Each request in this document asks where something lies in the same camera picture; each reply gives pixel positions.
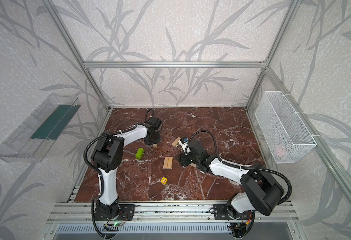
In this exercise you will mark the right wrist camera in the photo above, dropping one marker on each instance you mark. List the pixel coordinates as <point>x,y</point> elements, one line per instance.
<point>184,145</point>

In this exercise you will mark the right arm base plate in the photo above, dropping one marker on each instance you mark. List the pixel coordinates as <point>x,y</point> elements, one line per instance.
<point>221,212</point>

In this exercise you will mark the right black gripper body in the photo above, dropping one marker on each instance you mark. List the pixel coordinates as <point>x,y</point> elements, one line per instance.
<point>186,159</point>

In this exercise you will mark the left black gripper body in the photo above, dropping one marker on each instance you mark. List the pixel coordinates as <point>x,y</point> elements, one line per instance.
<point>153,139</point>

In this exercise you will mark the yellow window block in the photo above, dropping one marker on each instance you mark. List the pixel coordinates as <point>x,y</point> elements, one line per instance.
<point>164,180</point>

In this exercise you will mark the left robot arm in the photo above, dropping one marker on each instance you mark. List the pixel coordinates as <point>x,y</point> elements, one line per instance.
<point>104,154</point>

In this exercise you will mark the green wooden block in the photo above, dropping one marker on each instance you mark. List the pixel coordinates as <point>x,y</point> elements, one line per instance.
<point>140,153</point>

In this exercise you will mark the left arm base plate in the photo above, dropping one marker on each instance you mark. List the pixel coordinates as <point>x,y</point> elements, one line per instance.
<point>125,212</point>

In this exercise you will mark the white wire mesh basket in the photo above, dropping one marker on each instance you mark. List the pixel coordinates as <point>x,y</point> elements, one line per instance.
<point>287,137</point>

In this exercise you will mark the clear plastic wall bin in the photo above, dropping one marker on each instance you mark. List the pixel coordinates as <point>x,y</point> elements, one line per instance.
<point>32,140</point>

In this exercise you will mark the aluminium mounting rail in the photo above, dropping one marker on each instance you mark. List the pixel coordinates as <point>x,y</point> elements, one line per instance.
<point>169,212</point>

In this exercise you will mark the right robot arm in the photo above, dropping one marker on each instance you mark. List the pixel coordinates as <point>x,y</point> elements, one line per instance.
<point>263,188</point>

